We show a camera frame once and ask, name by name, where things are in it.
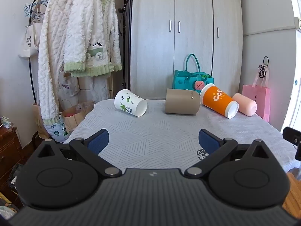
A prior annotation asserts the brown paper bag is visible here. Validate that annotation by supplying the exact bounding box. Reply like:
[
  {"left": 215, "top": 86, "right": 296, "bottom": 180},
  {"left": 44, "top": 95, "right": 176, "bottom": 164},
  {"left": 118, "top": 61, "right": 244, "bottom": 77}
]
[
  {"left": 31, "top": 102, "right": 51, "bottom": 140},
  {"left": 61, "top": 99, "right": 95, "bottom": 134}
]

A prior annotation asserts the black wall hook with ribbons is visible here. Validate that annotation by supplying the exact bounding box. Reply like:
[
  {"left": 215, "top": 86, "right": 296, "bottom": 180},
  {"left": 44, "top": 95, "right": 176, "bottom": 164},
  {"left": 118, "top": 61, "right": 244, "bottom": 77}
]
[{"left": 258, "top": 56, "right": 270, "bottom": 79}]

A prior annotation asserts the teal felt tote bag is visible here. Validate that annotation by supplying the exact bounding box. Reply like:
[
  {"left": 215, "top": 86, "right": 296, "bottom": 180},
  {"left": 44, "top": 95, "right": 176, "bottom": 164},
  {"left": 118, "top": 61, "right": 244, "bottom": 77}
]
[{"left": 172, "top": 53, "right": 214, "bottom": 95}]

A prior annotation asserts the bunch of wire hangers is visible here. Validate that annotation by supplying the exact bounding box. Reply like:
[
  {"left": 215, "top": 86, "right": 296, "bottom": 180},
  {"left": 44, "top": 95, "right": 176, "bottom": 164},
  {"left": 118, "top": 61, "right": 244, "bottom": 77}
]
[{"left": 23, "top": 0, "right": 50, "bottom": 23}]

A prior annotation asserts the grey patterned tablecloth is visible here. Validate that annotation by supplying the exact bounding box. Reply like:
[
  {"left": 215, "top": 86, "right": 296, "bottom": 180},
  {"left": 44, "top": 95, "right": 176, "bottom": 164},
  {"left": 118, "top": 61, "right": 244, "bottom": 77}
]
[{"left": 62, "top": 99, "right": 299, "bottom": 173}]

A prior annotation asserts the white and green fluffy top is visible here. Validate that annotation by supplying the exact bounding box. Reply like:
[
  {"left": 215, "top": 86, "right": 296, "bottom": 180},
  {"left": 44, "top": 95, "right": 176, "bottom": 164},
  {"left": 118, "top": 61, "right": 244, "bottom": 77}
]
[{"left": 63, "top": 0, "right": 123, "bottom": 78}]

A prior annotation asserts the orange cup with white rim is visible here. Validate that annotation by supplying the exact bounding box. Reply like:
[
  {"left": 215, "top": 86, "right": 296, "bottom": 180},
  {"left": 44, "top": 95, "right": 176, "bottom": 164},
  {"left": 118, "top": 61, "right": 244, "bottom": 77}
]
[{"left": 200, "top": 83, "right": 239, "bottom": 119}]

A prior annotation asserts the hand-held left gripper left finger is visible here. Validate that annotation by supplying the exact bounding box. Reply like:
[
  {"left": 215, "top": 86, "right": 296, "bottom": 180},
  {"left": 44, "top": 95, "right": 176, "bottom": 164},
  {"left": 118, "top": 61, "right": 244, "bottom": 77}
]
[{"left": 30, "top": 129, "right": 123, "bottom": 178}]

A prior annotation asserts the black clothes rack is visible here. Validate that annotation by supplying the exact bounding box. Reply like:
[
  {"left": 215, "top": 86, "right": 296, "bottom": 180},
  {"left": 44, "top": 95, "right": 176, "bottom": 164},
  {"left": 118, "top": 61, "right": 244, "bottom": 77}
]
[{"left": 28, "top": 0, "right": 99, "bottom": 104}]

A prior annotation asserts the pink cup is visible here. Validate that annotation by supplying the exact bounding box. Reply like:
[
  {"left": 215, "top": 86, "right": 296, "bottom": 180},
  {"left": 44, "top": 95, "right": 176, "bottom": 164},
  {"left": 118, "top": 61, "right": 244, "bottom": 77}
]
[{"left": 232, "top": 93, "right": 258, "bottom": 117}]

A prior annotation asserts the white printed cloth bag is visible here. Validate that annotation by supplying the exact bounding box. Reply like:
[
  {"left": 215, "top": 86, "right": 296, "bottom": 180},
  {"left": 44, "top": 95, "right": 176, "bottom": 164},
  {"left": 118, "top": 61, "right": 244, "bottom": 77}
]
[{"left": 58, "top": 72, "right": 81, "bottom": 98}]

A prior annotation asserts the grey wooden wardrobe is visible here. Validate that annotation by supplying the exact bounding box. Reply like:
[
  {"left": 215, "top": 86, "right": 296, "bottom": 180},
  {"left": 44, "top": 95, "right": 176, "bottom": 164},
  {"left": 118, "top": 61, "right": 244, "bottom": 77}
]
[{"left": 130, "top": 0, "right": 244, "bottom": 100}]

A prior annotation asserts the white fluffy robe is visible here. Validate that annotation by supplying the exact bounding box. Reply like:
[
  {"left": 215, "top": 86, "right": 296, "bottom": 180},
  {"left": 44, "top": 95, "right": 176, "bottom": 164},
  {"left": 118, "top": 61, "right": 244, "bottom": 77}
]
[{"left": 38, "top": 0, "right": 79, "bottom": 126}]

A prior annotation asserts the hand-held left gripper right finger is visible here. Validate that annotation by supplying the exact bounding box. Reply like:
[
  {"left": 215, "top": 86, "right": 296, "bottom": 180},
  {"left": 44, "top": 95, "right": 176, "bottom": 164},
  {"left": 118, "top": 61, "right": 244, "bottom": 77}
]
[{"left": 185, "top": 129, "right": 274, "bottom": 178}]

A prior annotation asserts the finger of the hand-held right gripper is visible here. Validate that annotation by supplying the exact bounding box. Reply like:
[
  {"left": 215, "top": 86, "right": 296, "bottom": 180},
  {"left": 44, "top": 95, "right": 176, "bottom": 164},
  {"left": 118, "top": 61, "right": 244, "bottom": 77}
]
[{"left": 282, "top": 127, "right": 301, "bottom": 160}]

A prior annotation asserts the dark wooden cabinet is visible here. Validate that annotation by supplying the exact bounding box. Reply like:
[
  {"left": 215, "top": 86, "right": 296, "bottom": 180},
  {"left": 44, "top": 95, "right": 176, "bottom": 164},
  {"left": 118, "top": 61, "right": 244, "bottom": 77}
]
[{"left": 0, "top": 126, "right": 27, "bottom": 195}]

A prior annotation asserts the pink paper gift bag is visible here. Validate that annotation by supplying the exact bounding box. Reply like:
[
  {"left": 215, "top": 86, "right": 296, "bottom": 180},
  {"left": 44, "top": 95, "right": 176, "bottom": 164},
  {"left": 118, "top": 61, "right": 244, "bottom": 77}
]
[{"left": 242, "top": 71, "right": 271, "bottom": 122}]

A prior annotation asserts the white canvas tote bag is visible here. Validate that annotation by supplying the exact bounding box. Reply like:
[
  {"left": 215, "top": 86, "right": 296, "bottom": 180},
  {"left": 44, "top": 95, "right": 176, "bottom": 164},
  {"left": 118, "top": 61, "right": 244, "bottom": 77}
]
[{"left": 18, "top": 5, "right": 44, "bottom": 59}]

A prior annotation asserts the watermelon plush charm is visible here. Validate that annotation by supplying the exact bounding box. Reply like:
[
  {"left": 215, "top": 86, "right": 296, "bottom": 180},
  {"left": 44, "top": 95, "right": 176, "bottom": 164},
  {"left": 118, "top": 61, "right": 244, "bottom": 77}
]
[{"left": 194, "top": 81, "right": 208, "bottom": 93}]

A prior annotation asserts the white and green plastic bag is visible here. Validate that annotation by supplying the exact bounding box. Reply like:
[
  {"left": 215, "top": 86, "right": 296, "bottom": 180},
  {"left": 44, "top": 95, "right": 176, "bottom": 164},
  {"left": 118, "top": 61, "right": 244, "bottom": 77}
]
[{"left": 44, "top": 116, "right": 71, "bottom": 144}]

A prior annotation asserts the tan paper cup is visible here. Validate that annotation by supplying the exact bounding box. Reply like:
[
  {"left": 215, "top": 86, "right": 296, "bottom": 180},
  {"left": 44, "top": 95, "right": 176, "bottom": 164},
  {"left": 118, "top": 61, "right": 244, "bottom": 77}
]
[{"left": 164, "top": 88, "right": 200, "bottom": 116}]

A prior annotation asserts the white cup with green print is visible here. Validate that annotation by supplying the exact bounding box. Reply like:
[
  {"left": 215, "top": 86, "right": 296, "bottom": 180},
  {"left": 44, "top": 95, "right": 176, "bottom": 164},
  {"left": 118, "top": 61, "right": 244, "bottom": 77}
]
[{"left": 114, "top": 89, "right": 148, "bottom": 118}]

